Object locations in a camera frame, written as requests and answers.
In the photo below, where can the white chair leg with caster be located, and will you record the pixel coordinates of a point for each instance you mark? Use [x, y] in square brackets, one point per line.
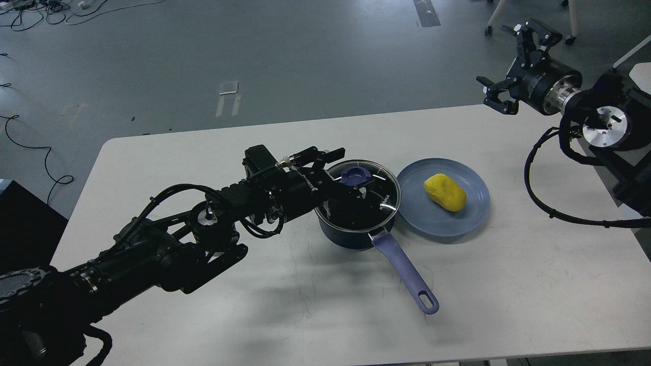
[572, 7]

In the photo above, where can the glass pot lid blue knob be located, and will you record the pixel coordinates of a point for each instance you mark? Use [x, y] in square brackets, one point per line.
[376, 211]

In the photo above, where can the yellow potato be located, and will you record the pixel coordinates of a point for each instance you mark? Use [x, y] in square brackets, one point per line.
[444, 191]

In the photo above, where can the white table leg with caster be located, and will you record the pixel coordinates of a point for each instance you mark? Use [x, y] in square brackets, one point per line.
[631, 52]

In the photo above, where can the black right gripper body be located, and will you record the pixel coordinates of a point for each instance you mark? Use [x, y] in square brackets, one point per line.
[545, 86]

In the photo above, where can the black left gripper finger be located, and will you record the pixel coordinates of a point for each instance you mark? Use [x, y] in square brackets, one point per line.
[311, 159]
[339, 192]

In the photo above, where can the dark blue saucepan purple handle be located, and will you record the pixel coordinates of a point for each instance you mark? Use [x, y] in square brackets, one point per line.
[384, 241]

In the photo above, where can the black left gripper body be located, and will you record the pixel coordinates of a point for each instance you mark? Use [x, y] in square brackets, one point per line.
[298, 191]

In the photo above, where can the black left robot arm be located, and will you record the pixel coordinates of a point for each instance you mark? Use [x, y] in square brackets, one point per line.
[185, 237]

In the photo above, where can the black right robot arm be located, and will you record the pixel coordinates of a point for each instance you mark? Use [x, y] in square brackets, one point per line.
[596, 124]

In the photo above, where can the blue round plate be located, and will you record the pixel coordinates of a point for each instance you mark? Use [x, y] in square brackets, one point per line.
[426, 216]

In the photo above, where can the black box left edge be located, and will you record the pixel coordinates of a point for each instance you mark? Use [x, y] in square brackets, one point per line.
[30, 229]

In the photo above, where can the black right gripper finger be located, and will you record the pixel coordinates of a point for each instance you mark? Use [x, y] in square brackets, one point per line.
[532, 36]
[492, 92]

